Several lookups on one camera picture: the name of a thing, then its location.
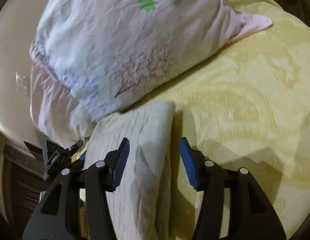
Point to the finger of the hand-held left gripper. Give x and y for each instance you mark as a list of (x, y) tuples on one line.
[(82, 157), (75, 147)]

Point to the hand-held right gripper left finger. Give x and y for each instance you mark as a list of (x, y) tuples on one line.
[(120, 170)]

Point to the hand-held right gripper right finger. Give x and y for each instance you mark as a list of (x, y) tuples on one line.
[(190, 167)]

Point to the dark wooden bedside cabinet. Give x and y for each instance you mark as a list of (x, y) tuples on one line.
[(22, 185)]

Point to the pink floral pillow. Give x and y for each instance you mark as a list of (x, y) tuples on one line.
[(52, 110)]

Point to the yellow patterned blanket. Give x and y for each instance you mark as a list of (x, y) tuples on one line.
[(245, 92)]

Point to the tree print floral pillow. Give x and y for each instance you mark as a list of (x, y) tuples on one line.
[(120, 30)]

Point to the clear plastic wall hook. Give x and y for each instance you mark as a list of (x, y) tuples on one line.
[(22, 83)]

